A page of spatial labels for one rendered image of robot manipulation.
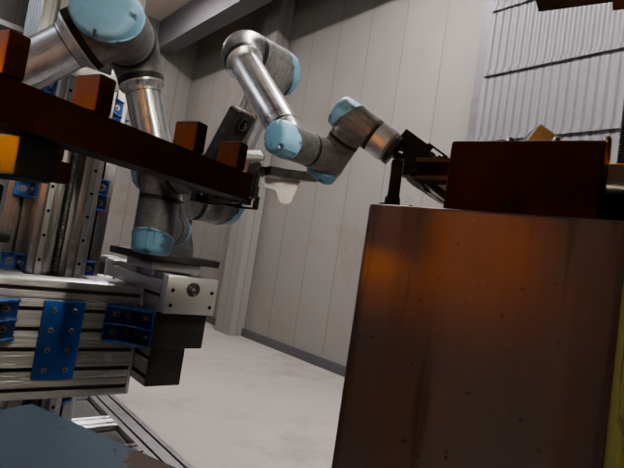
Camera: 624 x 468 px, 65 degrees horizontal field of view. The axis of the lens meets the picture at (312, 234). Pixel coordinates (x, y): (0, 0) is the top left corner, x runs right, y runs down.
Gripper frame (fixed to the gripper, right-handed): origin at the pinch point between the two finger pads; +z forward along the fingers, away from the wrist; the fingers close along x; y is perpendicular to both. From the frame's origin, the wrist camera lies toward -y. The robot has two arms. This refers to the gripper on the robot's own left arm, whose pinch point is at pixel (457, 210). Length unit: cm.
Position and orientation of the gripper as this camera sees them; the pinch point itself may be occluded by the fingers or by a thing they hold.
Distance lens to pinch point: 110.7
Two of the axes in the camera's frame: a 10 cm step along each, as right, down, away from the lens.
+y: 6.2, -7.8, -0.2
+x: 1.2, 0.7, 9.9
